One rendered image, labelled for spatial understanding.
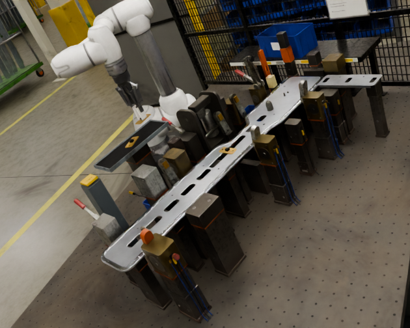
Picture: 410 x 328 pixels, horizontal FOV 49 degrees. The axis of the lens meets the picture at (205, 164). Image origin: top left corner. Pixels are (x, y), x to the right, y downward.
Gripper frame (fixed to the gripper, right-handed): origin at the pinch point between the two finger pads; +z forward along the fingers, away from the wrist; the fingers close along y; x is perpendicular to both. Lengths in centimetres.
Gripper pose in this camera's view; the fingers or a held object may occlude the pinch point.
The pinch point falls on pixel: (139, 112)
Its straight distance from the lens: 205.9
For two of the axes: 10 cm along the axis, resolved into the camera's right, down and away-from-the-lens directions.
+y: 7.8, 0.4, -6.2
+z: 3.6, 7.9, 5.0
